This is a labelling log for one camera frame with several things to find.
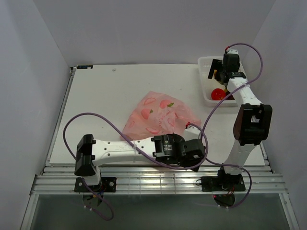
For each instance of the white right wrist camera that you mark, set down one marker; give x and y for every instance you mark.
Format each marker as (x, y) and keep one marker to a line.
(230, 50)

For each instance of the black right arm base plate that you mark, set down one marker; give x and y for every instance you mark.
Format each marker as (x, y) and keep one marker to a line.
(216, 184)

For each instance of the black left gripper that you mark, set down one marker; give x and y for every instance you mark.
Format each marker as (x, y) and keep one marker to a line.
(191, 163)

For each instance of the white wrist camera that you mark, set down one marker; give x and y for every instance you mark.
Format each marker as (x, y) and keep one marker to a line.
(191, 132)
(230, 50)

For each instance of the pink plastic bag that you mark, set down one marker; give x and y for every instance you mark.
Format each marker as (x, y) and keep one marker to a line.
(158, 114)

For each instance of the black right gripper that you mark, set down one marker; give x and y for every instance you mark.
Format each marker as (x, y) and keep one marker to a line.
(216, 64)

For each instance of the dark label on table corner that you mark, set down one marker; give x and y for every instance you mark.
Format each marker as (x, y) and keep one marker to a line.
(84, 66)

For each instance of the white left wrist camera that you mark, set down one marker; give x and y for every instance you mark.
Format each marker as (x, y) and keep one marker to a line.
(191, 132)

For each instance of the white plastic basket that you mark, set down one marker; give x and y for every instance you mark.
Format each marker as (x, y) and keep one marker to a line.
(208, 85)

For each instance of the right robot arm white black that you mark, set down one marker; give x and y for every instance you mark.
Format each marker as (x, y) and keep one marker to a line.
(253, 120)

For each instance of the aluminium table edge rail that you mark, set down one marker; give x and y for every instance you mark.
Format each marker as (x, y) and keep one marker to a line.
(153, 180)

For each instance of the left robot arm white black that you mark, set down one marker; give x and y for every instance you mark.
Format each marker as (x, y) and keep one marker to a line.
(169, 149)

